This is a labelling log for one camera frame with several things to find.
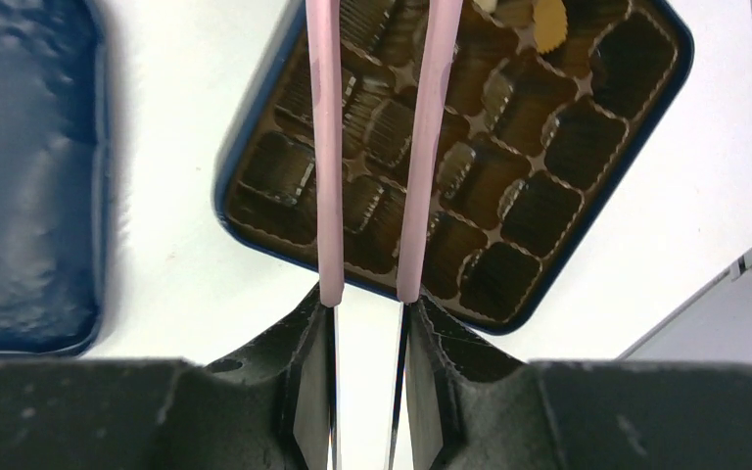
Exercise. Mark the caramel ridged chocolate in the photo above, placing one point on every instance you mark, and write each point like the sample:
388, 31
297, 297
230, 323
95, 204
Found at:
550, 25

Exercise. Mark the dark blue box lid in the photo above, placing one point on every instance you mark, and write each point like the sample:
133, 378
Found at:
56, 151

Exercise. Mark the pink handled metal tongs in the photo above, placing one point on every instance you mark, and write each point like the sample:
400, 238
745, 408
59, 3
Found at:
379, 73

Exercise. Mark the dark blue chocolate box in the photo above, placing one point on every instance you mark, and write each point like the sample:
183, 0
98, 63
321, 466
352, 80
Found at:
532, 146

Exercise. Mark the white square chocolate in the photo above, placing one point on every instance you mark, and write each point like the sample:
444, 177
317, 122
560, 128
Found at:
487, 6

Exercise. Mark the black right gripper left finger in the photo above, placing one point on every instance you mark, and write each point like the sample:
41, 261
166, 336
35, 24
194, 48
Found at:
267, 405

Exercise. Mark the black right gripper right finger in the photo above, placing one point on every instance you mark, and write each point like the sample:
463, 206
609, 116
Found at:
472, 406

